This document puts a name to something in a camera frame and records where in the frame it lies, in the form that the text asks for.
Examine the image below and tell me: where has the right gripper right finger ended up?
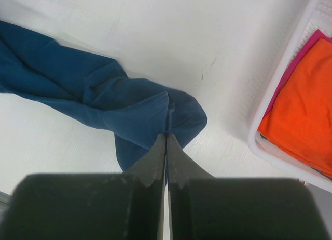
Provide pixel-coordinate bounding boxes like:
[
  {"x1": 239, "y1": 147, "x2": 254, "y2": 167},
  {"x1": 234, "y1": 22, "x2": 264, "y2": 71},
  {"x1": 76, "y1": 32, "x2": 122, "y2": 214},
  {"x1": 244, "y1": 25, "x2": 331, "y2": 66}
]
[{"x1": 167, "y1": 135, "x2": 330, "y2": 239}]

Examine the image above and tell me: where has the white plastic basket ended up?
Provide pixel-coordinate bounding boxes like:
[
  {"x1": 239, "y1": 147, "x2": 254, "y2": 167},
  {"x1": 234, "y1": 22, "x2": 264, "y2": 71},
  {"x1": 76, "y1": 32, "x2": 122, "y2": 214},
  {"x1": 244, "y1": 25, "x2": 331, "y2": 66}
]
[{"x1": 247, "y1": 0, "x2": 331, "y2": 192}]

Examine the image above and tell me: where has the blue t shirt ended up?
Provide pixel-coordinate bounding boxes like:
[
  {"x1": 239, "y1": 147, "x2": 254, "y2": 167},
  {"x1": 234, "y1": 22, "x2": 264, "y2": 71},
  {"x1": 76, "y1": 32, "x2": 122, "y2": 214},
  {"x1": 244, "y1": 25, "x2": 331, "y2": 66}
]
[{"x1": 1, "y1": 22, "x2": 208, "y2": 170}]

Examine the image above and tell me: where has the orange t shirt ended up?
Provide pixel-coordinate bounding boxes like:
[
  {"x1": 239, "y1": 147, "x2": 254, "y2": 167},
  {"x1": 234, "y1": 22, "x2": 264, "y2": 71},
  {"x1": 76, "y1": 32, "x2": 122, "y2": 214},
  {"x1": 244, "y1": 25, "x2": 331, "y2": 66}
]
[{"x1": 258, "y1": 38, "x2": 331, "y2": 177}]

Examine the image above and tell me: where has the pink t shirt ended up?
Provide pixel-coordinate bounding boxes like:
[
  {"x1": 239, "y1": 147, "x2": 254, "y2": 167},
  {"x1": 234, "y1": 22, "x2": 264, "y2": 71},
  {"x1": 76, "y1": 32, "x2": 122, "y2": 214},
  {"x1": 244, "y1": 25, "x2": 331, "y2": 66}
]
[{"x1": 264, "y1": 30, "x2": 331, "y2": 116}]

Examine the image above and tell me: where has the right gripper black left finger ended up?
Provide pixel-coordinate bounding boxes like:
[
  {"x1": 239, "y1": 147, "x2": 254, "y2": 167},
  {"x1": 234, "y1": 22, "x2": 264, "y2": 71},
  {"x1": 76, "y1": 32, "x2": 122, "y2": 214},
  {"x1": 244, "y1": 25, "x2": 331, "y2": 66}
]
[{"x1": 1, "y1": 135, "x2": 166, "y2": 239}]

